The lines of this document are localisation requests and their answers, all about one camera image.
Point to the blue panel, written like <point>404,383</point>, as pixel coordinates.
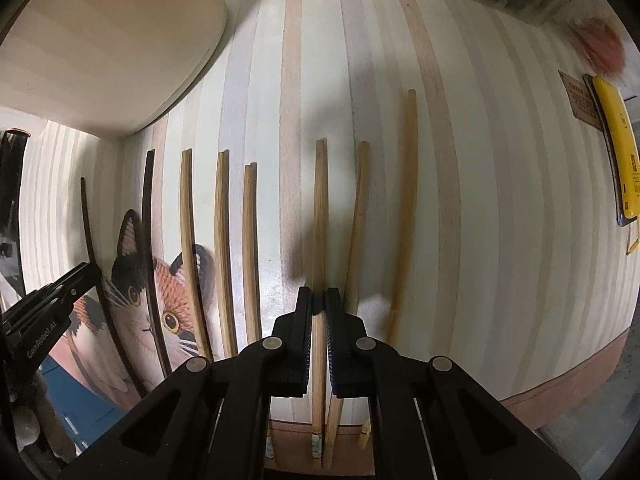
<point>75,400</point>

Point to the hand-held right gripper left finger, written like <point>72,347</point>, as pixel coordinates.
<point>306,350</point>

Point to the brown card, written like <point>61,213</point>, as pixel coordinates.
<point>575,95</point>

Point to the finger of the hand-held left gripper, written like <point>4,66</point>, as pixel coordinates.
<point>75,282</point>

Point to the striped cat print placemat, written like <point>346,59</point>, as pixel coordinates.
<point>475,210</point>

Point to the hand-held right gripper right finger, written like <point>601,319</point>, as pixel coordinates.
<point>332,355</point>

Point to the red round item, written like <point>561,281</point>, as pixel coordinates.
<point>600,45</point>

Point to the yellow box cutter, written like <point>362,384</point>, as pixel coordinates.
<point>617,125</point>

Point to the beige striped utensil holder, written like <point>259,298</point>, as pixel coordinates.
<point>100,45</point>

